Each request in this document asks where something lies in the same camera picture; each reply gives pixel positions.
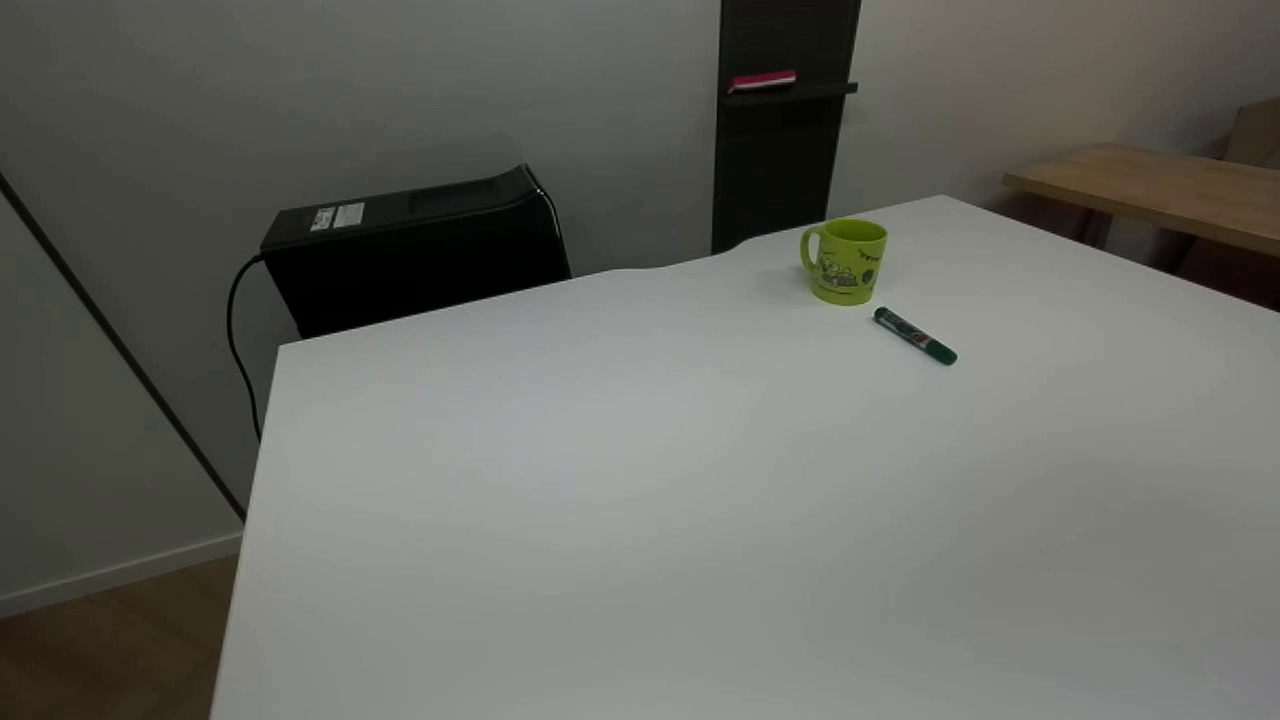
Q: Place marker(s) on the green marker pen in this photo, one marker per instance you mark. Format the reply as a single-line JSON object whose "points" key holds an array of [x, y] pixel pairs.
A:
{"points": [[914, 339]]}

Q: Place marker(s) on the lime green plastic cup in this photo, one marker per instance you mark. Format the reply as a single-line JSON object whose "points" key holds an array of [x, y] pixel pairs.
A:
{"points": [[845, 262]]}

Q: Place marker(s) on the tall dark cabinet panel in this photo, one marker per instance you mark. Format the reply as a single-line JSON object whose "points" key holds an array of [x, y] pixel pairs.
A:
{"points": [[781, 161]]}

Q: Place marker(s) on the large black box white label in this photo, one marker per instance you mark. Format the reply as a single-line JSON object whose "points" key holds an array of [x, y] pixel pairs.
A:
{"points": [[413, 252]]}

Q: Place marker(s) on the pink label strip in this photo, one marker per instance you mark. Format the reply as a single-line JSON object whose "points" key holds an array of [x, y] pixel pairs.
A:
{"points": [[762, 83]]}

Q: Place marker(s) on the thin black diagonal rod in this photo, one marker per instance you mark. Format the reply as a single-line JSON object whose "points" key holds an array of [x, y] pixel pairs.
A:
{"points": [[122, 347]]}

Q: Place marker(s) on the light wooden table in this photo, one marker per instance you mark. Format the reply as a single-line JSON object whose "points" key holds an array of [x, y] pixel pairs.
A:
{"points": [[1175, 193]]}

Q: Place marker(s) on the brown cardboard box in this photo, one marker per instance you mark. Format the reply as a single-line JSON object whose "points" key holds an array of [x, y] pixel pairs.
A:
{"points": [[1259, 135]]}

